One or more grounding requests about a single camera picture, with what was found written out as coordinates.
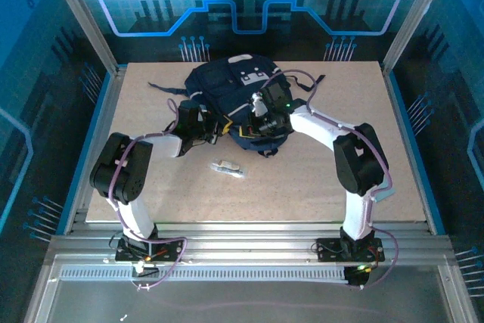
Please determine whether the navy blue backpack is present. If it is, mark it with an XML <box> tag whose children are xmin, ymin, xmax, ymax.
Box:
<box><xmin>147</xmin><ymin>54</ymin><xmax>326</xmax><ymax>158</ymax></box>

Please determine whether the small white clip object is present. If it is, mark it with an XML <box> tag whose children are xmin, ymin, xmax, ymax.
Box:
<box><xmin>209</xmin><ymin>158</ymin><xmax>249</xmax><ymax>179</ymax></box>

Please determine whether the small white adapter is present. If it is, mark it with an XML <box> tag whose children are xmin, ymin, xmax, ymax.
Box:
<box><xmin>131</xmin><ymin>261</ymin><xmax>160</xmax><ymax>278</ymax></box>

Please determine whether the black controller board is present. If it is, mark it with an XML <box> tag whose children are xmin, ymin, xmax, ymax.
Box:
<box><xmin>343</xmin><ymin>264</ymin><xmax>374</xmax><ymax>289</ymax></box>

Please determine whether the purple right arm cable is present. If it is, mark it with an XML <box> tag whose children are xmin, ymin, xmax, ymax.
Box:
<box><xmin>259</xmin><ymin>68</ymin><xmax>399</xmax><ymax>290</ymax></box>

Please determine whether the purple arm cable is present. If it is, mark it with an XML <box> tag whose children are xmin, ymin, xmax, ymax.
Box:
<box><xmin>259</xmin><ymin>68</ymin><xmax>399</xmax><ymax>290</ymax></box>
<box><xmin>107</xmin><ymin>98</ymin><xmax>189</xmax><ymax>290</ymax></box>

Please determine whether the aluminium left side rail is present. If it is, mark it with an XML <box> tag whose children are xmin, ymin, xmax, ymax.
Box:
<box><xmin>70</xmin><ymin>64</ymin><xmax>128</xmax><ymax>235</ymax></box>

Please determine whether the aluminium front frame rail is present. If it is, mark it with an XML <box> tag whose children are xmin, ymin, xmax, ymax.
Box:
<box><xmin>48</xmin><ymin>222</ymin><xmax>455</xmax><ymax>263</ymax></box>

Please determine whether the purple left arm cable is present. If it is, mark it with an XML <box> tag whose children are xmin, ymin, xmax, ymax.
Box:
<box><xmin>107</xmin><ymin>98</ymin><xmax>189</xmax><ymax>290</ymax></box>

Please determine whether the aluminium right side rail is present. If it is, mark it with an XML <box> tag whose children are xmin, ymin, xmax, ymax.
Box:
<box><xmin>380</xmin><ymin>64</ymin><xmax>439</xmax><ymax>235</ymax></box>

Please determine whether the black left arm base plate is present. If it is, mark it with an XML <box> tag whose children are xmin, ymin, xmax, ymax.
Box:
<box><xmin>115</xmin><ymin>238</ymin><xmax>190</xmax><ymax>263</ymax></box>

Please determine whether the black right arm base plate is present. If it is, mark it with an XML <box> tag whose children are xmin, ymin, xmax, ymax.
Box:
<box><xmin>315</xmin><ymin>238</ymin><xmax>386</xmax><ymax>263</ymax></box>

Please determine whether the slotted grey cable duct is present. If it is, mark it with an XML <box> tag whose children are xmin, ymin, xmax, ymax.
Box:
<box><xmin>58</xmin><ymin>265</ymin><xmax>351</xmax><ymax>283</ymax></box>

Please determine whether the aluminium left frame post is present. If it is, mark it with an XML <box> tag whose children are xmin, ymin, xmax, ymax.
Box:
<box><xmin>41</xmin><ymin>0</ymin><xmax>123</xmax><ymax>74</ymax></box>

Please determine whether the aluminium frame post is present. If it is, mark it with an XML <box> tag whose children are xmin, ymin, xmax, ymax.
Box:
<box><xmin>380</xmin><ymin>0</ymin><xmax>457</xmax><ymax>70</ymax></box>
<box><xmin>41</xmin><ymin>0</ymin><xmax>123</xmax><ymax>74</ymax></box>

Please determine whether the aluminium right frame post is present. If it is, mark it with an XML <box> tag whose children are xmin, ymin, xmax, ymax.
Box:
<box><xmin>380</xmin><ymin>0</ymin><xmax>457</xmax><ymax>70</ymax></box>

